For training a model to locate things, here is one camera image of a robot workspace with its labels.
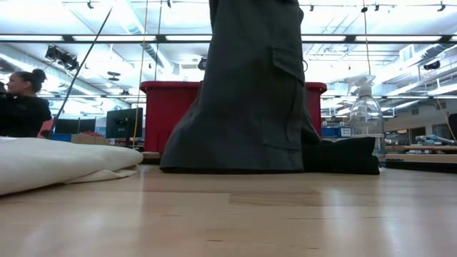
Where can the dark grey cargo shorts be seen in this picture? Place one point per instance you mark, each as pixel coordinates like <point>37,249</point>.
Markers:
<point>242,107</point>

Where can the black t-shirt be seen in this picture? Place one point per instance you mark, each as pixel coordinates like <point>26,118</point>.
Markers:
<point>342,157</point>

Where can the white canvas tote bag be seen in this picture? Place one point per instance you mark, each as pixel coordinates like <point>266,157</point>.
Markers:
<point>53,160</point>

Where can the red plastic laundry bin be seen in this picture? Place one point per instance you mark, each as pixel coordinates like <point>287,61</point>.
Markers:
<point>164,118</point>

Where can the blue storage bin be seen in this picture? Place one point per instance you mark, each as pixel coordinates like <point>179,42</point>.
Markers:
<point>326,132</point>

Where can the black computer monitor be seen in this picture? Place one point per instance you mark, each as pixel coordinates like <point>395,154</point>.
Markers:
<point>123,123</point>

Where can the clear plastic spray bottle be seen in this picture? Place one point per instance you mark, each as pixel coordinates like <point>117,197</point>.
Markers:
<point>366,114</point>

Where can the brown cardboard box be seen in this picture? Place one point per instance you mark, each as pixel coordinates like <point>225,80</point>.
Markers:
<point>89,139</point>

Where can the black overhead crossbar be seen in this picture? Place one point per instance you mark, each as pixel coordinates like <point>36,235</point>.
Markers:
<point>350,38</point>

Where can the red partition cloth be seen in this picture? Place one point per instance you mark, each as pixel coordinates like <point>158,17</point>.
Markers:
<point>46,128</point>

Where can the black ceiling spotlight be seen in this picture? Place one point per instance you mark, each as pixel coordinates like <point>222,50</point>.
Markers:
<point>60,57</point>

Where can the distant wooden table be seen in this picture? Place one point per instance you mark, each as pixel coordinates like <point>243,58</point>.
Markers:
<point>421,147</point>

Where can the light blue machine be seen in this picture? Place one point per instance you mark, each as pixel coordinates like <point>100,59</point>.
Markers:
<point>433,139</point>

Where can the person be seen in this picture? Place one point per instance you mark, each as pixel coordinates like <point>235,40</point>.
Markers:
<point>21,110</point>

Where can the black ceiling dome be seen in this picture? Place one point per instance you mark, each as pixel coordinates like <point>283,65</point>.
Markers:
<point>432,65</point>

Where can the black hanging camera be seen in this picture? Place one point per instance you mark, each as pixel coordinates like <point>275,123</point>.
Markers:
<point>203,63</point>

